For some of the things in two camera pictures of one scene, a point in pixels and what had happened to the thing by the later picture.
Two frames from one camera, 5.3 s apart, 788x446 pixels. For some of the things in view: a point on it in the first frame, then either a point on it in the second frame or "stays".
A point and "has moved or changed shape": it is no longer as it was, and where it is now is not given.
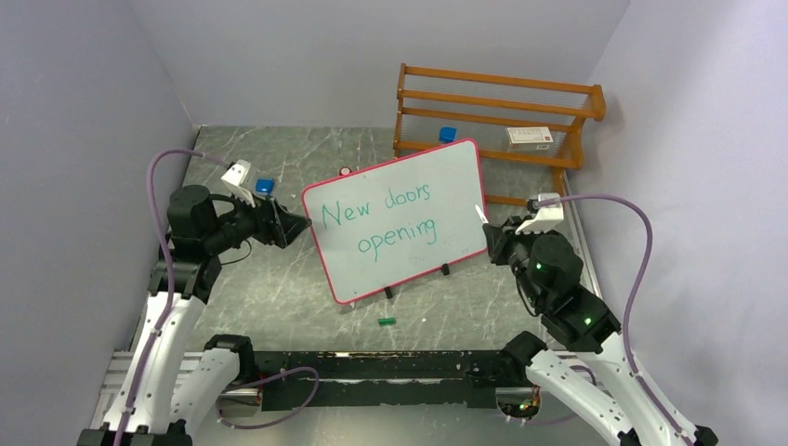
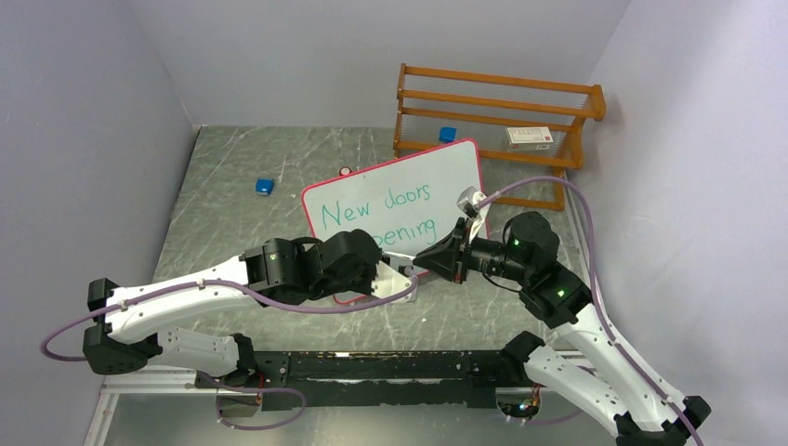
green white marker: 481,215 has moved or changed shape
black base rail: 326,378 stays
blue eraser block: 264,186 stays
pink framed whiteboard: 393,221 stays
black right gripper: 499,238 -> 450,256
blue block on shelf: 447,134 stays
